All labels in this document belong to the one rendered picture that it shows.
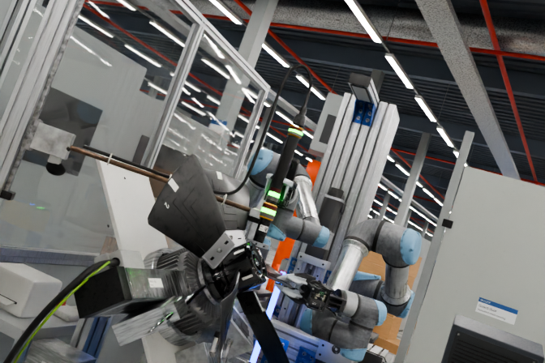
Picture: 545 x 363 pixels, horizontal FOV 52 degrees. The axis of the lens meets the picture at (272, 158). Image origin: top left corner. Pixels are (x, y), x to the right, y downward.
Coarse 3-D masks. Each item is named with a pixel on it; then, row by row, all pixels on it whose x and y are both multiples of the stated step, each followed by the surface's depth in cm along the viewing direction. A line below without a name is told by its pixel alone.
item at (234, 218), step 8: (216, 176) 174; (224, 176) 176; (216, 184) 171; (224, 184) 173; (232, 184) 175; (240, 184) 178; (240, 192) 174; (248, 192) 178; (232, 200) 169; (240, 200) 171; (248, 200) 174; (224, 208) 165; (232, 208) 166; (224, 216) 163; (232, 216) 164; (240, 216) 165; (232, 224) 162; (240, 224) 163
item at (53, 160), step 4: (52, 156) 148; (56, 156) 148; (48, 160) 148; (52, 160) 148; (56, 160) 148; (60, 160) 149; (48, 164) 148; (52, 164) 148; (56, 164) 148; (60, 164) 149; (48, 168) 148; (52, 168) 147; (56, 168) 148; (60, 168) 148; (64, 168) 149; (52, 172) 148; (56, 172) 148; (60, 172) 148; (64, 172) 149
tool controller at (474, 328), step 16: (464, 320) 174; (448, 336) 174; (464, 336) 168; (480, 336) 166; (496, 336) 167; (512, 336) 170; (448, 352) 170; (464, 352) 168; (480, 352) 166; (496, 352) 164; (512, 352) 163; (528, 352) 161
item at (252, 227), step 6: (252, 210) 161; (252, 216) 161; (258, 216) 162; (252, 222) 161; (258, 222) 161; (252, 228) 161; (246, 234) 163; (252, 234) 161; (246, 240) 162; (252, 240) 161; (258, 246) 160; (264, 246) 161
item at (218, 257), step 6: (222, 234) 148; (222, 240) 148; (228, 240) 149; (216, 246) 147; (222, 246) 148; (228, 246) 150; (210, 252) 146; (216, 252) 147; (222, 252) 149; (228, 252) 150; (204, 258) 145; (216, 258) 148; (222, 258) 149; (210, 264) 147; (216, 264) 148
